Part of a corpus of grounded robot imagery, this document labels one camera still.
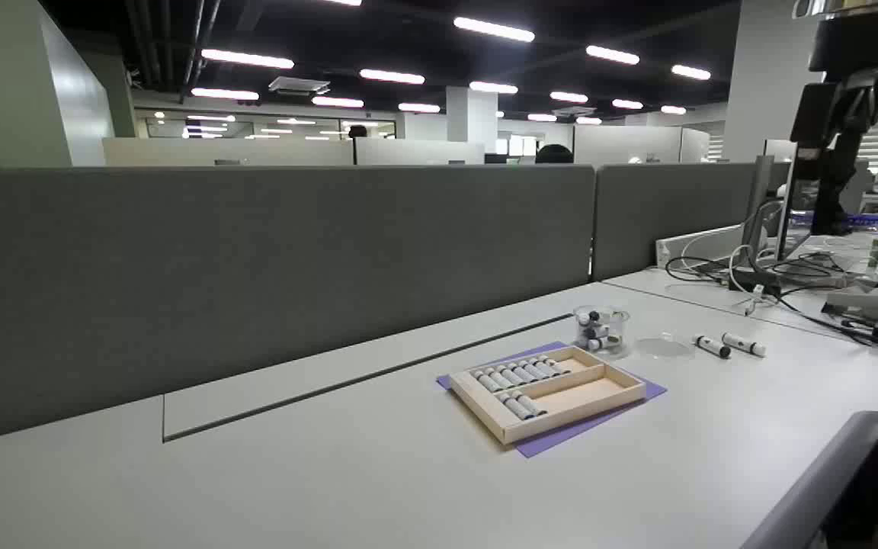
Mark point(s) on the white battery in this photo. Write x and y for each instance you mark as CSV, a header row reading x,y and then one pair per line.
x,y
539,367
597,339
711,347
518,409
550,363
593,325
530,369
518,374
530,404
496,379
746,347
506,375
484,382

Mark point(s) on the dark-haired person head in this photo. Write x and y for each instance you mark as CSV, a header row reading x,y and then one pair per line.
x,y
552,154

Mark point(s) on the clear glass bowl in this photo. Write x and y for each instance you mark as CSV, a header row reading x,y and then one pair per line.
x,y
613,325

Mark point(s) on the long grey partition panel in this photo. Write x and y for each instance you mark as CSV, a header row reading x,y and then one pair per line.
x,y
257,286

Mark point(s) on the wooden compartment tray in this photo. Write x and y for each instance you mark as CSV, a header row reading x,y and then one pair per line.
x,y
581,401

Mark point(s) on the ceiling light tube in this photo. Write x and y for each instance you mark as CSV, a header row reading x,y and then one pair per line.
x,y
491,88
391,78
691,73
612,53
223,94
491,28
249,59
569,100

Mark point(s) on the purple mat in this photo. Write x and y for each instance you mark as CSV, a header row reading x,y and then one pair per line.
x,y
561,434

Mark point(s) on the white background partition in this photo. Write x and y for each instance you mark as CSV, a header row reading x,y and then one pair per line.
x,y
257,154

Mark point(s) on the ceiling air conditioner unit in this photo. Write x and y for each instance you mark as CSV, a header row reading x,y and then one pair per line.
x,y
297,88

